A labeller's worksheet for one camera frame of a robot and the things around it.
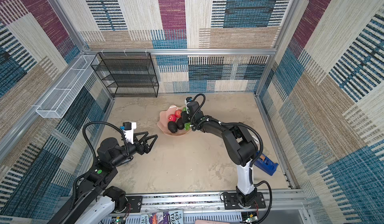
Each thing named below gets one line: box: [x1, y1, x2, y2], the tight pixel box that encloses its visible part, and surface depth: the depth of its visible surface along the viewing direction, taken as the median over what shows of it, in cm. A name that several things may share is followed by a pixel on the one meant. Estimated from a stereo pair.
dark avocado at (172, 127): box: [167, 121, 178, 133], surface depth 98 cm
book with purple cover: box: [140, 209, 184, 224], surface depth 70 cm
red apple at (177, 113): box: [174, 109, 182, 118], surface depth 103 cm
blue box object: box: [254, 153, 279, 176], surface depth 82 cm
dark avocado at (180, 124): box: [176, 118, 185, 130], surface depth 99 cm
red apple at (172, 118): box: [168, 114, 177, 122], surface depth 103 cm
